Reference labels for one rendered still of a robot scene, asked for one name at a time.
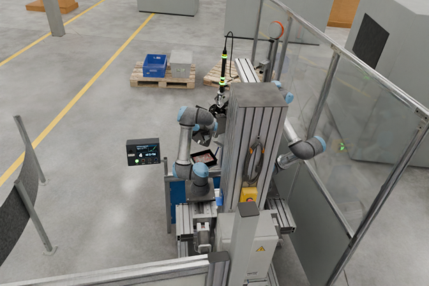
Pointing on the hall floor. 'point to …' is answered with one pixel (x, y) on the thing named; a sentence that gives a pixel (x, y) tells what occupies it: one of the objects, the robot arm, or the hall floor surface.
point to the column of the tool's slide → (271, 59)
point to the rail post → (167, 207)
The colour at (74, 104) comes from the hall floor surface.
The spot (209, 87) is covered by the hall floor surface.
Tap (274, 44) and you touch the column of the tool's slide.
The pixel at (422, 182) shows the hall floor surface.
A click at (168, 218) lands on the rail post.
